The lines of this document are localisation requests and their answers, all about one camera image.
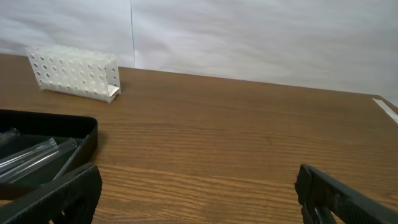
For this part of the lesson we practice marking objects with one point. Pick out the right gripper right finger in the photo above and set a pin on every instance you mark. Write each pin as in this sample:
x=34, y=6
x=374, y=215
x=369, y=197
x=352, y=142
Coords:
x=342, y=205

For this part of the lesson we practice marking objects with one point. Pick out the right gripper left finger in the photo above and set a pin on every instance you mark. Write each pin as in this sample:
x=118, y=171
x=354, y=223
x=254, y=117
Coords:
x=62, y=199

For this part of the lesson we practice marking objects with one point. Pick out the clear test tube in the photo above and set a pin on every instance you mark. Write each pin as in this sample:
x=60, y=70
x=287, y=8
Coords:
x=46, y=160
x=31, y=154
x=8, y=136

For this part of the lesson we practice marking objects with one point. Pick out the black tray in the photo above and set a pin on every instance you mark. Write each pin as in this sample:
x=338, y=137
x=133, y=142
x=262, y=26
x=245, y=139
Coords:
x=46, y=123

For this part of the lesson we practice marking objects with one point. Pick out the white test tube rack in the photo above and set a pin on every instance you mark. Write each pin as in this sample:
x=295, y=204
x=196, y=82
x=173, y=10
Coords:
x=74, y=74

